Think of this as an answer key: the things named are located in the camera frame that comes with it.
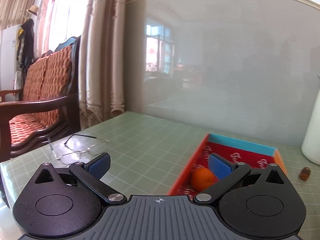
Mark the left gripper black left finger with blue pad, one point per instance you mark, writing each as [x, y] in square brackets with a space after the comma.
[65, 202]

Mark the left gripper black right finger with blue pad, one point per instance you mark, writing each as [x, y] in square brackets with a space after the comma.
[253, 203]

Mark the tangerine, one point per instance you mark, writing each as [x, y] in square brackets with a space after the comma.
[202, 178]

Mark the colourful cardboard box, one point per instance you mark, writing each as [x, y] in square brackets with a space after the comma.
[233, 150]

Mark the small brown chestnut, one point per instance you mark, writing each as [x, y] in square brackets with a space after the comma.
[305, 173]

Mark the white thermos jug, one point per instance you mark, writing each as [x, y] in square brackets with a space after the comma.
[311, 143]

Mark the wooden bench orange cushion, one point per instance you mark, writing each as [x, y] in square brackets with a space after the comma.
[49, 107]

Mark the white refrigerator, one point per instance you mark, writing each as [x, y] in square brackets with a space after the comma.
[9, 43]

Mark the beige lace curtain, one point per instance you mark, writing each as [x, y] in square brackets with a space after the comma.
[101, 63]

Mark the dark hanging jacket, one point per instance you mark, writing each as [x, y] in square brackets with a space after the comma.
[25, 49]

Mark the straw hat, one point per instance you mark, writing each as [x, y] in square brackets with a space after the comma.
[33, 10]

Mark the wire-rimmed eyeglasses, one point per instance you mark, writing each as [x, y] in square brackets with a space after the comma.
[76, 147]

